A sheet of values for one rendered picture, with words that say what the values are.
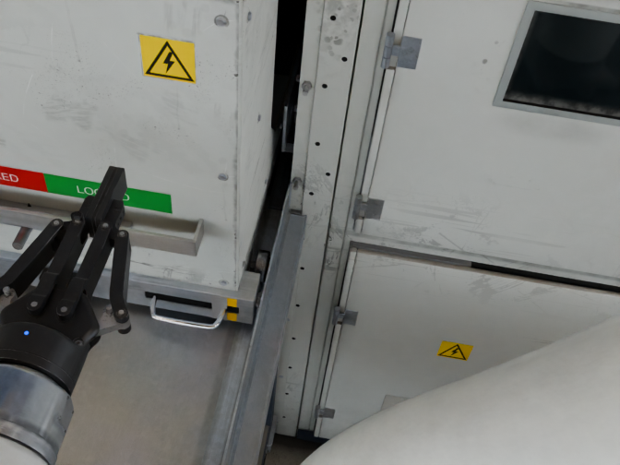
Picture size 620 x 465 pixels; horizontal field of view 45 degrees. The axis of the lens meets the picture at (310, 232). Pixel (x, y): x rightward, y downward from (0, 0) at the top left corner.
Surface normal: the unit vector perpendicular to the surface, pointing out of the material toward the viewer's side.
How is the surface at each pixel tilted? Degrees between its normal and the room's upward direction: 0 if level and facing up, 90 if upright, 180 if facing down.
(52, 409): 59
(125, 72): 90
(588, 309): 90
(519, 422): 48
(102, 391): 0
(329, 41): 90
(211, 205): 90
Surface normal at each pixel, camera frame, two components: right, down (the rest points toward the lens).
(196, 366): 0.08, -0.64
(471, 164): -0.15, 0.75
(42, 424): 0.86, -0.22
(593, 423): -0.70, -0.27
